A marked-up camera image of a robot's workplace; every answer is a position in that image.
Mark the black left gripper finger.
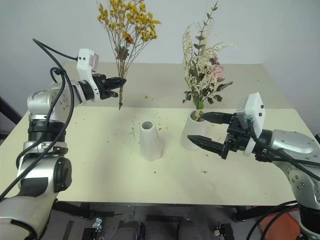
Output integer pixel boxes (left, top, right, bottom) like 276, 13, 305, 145
104, 77, 127, 89
100, 89, 119, 100

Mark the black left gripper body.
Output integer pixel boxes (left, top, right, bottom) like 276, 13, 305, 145
92, 73, 109, 100

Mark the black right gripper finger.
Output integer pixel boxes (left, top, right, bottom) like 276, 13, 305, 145
187, 134, 230, 160
199, 111, 236, 125

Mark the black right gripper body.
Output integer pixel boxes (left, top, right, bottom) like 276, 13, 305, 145
225, 113, 252, 153

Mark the yellow dried flower bouquet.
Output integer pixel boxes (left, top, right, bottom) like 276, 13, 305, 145
96, 0, 162, 111

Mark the white and pink flower bouquet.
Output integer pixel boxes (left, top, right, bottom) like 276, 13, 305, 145
181, 1, 236, 123

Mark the white tapered ceramic vase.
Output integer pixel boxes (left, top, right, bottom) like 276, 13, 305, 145
139, 120, 165, 162
180, 109, 213, 152

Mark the silver caster wheel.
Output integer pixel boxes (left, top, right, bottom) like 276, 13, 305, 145
91, 217, 104, 230
214, 223, 233, 237

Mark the orange floor object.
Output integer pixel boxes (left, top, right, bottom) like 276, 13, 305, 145
258, 211, 302, 240

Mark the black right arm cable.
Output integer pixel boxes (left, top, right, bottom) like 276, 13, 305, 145
246, 118, 320, 181

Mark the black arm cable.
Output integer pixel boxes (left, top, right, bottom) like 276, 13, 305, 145
246, 118, 320, 181
0, 38, 80, 201

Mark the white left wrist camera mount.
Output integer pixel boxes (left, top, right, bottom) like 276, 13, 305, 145
75, 48, 101, 102

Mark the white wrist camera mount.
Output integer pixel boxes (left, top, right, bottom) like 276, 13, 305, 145
75, 48, 101, 102
236, 91, 266, 157

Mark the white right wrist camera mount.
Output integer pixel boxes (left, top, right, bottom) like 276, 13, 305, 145
236, 91, 266, 157

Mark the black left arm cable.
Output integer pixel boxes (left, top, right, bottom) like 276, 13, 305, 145
0, 38, 80, 201

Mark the thin black floor cable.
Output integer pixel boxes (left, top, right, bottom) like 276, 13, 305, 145
247, 199, 301, 240

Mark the dark metal frame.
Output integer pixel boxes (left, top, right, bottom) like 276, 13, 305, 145
0, 96, 24, 141

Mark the black table frame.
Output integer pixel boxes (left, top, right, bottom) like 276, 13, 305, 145
53, 200, 251, 224

